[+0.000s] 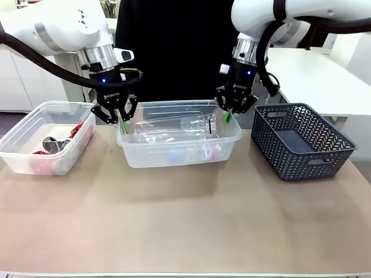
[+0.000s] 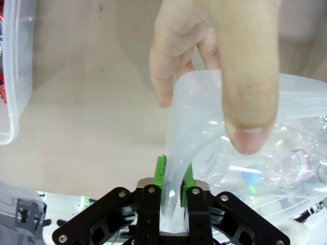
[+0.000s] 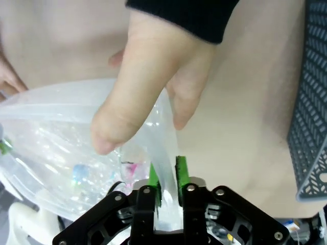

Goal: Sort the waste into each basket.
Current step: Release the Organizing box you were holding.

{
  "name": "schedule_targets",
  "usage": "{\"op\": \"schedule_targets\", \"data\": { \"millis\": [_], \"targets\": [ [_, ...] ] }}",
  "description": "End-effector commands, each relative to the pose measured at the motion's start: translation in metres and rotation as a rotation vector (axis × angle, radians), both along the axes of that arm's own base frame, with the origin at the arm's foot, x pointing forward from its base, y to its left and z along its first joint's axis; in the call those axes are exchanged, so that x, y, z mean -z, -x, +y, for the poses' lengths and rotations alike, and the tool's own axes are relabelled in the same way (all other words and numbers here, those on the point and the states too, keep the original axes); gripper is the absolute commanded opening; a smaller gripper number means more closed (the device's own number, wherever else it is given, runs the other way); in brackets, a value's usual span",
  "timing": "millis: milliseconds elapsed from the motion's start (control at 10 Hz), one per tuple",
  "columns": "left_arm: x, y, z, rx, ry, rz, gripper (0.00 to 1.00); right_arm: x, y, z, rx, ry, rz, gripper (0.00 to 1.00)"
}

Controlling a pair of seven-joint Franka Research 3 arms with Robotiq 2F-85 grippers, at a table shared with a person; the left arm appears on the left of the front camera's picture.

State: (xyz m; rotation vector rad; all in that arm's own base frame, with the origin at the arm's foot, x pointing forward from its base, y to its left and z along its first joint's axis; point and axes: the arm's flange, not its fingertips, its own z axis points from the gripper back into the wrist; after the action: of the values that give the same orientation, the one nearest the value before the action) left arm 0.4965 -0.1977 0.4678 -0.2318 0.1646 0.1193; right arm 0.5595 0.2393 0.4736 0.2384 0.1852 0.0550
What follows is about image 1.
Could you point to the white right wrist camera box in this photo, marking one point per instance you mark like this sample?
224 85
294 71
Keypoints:
225 68

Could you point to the clear bottle with black mark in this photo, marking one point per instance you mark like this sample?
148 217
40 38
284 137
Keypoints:
200 126

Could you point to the large clear plastic bottle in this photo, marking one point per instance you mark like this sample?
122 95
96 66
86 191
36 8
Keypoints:
162 128

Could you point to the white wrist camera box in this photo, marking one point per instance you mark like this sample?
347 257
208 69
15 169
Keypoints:
124 55
225 68

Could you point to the crushed silver top can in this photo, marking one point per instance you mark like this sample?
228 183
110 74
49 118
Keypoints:
55 144

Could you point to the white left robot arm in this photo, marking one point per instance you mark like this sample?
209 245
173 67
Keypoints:
58 26

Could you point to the person's black clothed torso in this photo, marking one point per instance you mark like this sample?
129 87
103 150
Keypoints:
174 52

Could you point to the white side table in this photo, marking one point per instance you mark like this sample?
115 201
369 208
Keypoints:
319 78

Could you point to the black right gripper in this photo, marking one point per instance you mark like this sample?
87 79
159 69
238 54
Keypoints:
240 84

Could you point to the dark gray woven plastic basket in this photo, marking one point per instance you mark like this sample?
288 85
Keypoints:
301 144

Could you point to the clear plastic bin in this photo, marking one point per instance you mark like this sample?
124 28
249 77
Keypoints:
46 156
179 144

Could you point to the clear bottle with pink label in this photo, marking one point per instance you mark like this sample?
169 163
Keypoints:
210 152

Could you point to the white cabinet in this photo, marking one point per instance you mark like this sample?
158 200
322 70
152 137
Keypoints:
29 87

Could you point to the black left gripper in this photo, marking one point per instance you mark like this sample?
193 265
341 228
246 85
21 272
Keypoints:
108 89

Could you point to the crushed red cans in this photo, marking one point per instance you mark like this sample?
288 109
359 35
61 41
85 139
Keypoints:
43 165

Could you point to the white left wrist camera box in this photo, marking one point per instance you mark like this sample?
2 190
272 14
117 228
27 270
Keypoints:
124 55

